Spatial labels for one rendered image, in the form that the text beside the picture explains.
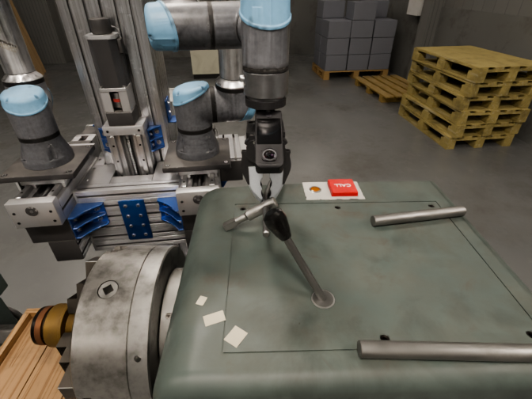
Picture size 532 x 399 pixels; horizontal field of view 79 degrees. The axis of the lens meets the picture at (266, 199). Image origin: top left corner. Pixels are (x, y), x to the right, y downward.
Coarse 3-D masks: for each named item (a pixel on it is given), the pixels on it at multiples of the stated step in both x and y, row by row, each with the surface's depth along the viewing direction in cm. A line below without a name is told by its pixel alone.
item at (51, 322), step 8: (56, 304) 66; (64, 304) 66; (40, 312) 64; (48, 312) 65; (56, 312) 64; (64, 312) 63; (32, 320) 63; (40, 320) 63; (48, 320) 63; (56, 320) 63; (64, 320) 63; (72, 320) 64; (32, 328) 63; (40, 328) 63; (48, 328) 62; (56, 328) 62; (64, 328) 63; (32, 336) 63; (40, 336) 63; (48, 336) 62; (56, 336) 62; (40, 344) 64; (48, 344) 63; (56, 344) 63
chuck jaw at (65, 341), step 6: (66, 336) 62; (60, 342) 61; (66, 342) 61; (60, 348) 61; (66, 348) 60; (60, 354) 62; (66, 354) 59; (60, 360) 58; (66, 360) 58; (66, 366) 59; (66, 372) 56; (66, 378) 56; (60, 384) 55; (66, 384) 55; (60, 390) 55; (66, 390) 55; (72, 390) 55; (66, 396) 56; (72, 396) 56
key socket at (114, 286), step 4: (104, 284) 56; (108, 284) 56; (112, 284) 56; (116, 284) 56; (100, 288) 55; (104, 288) 55; (108, 288) 56; (112, 288) 57; (116, 288) 55; (100, 292) 55; (104, 292) 55; (108, 292) 57; (112, 292) 55; (100, 296) 54; (104, 296) 54; (108, 296) 54
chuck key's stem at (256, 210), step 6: (270, 198) 61; (258, 204) 61; (264, 204) 61; (270, 204) 60; (276, 204) 61; (246, 210) 62; (252, 210) 61; (258, 210) 61; (240, 216) 62; (246, 216) 62; (252, 216) 62; (258, 216) 62; (228, 222) 63; (234, 222) 63; (240, 222) 63; (228, 228) 63
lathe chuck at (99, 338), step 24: (96, 264) 59; (120, 264) 59; (96, 288) 55; (120, 288) 55; (96, 312) 53; (120, 312) 53; (72, 336) 51; (96, 336) 51; (120, 336) 51; (72, 360) 51; (96, 360) 51; (120, 360) 51; (72, 384) 52; (96, 384) 51; (120, 384) 52
